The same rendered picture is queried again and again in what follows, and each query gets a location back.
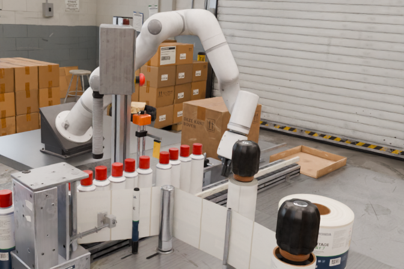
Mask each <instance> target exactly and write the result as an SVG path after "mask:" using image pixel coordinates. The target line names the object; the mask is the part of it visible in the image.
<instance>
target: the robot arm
mask: <svg viewBox="0 0 404 269"><path fill-rule="evenodd" d="M179 35H196V36H198V37H199V39H200V41H201V44H202V45H203V48H204V50H205V53H206V55H207V57H208V59H209V61H210V64H211V66H212V68H213V70H214V72H215V74H216V77H217V79H218V85H219V90H220V93H221V95H222V98H223V101H224V103H225V105H226V107H227V109H228V111H229V113H230V115H231V117H230V120H229V123H228V124H227V128H229V129H230V130H228V131H225V133H224V135H223V137H222V139H221V141H220V144H219V147H218V150H217V154H218V158H219V159H221V161H222V165H223V166H222V170H221V176H223V177H228V176H229V174H230V170H231V155H232V148H233V145H234V143H235V142H236V141H241V140H247V136H246V135H245V134H247V135H248V133H249V130H250V127H251V123H252V121H253V117H254V113H255V111H256V107H257V103H258V101H259V96H258V95H257V94H254V93H251V92H248V91H241V90H240V86H239V70H238V67H237V65H236V62H235V60H234V58H233V55H232V53H231V50H230V48H229V46H228V44H227V41H226V39H225V37H224V34H223V32H222V30H221V27H220V25H219V23H218V21H217V19H216V17H215V16H214V15H213V14H212V13H211V12H210V11H207V10H204V9H187V10H177V11H167V12H162V13H156V14H154V15H152V16H151V17H149V18H148V19H147V20H146V21H145V22H144V24H143V26H142V29H141V32H140V34H139V36H138V37H137V38H136V63H135V71H137V70H138V69H139V68H141V67H142V66H143V65H144V64H145V63H146V62H147V61H149V60H150V59H151V58H152V57H153V56H154V55H155V54H156V52H157V51H158V47H159V45H160V44H161V43H162V42H163V41H164V40H166V39H168V38H170V37H175V36H179ZM89 84H90V87H89V88H88V89H87V90H86V91H85V92H84V93H83V95H82V96H81V97H80V99H79V100H78V101H77V103H76V104H75V105H74V107H73V108H72V109H71V111H69V110H67V111H63V112H61V113H59V114H58V116H57V117H56V120H55V125H56V128H57V130H58V131H59V133H60V134H61V135H62V136H63V137H64V138H66V139H67V140H69V141H71V142H74V143H79V144H82V143H85V142H87V141H89V140H90V138H91V137H92V135H93V129H92V125H93V96H92V93H93V90H94V89H99V67H98V68H96V69H95V70H94V71H93V72H92V74H91V76H90V79H89ZM111 103H112V94H104V96H103V110H105V109H106V107H107V106H108V105H109V104H111Z"/></svg>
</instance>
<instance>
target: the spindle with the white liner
mask: <svg viewBox="0 0 404 269"><path fill-rule="evenodd" d="M259 164H260V147H259V145H258V143H255V142H254V141H248V140H241V141H236V142H235V143H234V145H233V148H232V155H231V171H232V173H234V175H233V176H231V177H230V178H229V179H228V196H227V208H231V209H232V210H233V211H235V212H237V213H239V214H241V215H243V216H245V217H247V218H249V219H251V220H253V221H254V218H255V211H256V199H257V186H258V181H257V179H255V178H254V176H255V174H257V173H258V171H259Z"/></svg>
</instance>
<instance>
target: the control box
mask: <svg viewBox="0 0 404 269"><path fill-rule="evenodd" d="M136 34H137V31H136V29H134V28H133V27H132V26H130V27H127V26H121V25H112V24H101V25H100V27H99V94H114V95H132V94H133V92H135V63H136Z"/></svg>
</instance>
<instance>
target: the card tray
mask: <svg viewBox="0 0 404 269"><path fill-rule="evenodd" d="M294 157H299V161H298V162H295V163H297V164H298V165H300V166H301V169H300V174H304V175H307V176H309V177H313V178H316V179H317V178H320V177H322V176H324V175H326V174H328V173H330V172H332V171H334V170H336V169H338V168H341V167H343V166H345V165H346V160H347V157H343V156H339V155H336V154H332V153H328V152H325V151H321V150H317V149H314V148H310V147H306V146H303V145H300V146H297V147H294V148H291V149H289V150H285V151H282V152H280V153H276V154H273V155H271V156H270V159H269V163H271V162H274V161H277V160H279V159H281V160H289V159H292V158H294Z"/></svg>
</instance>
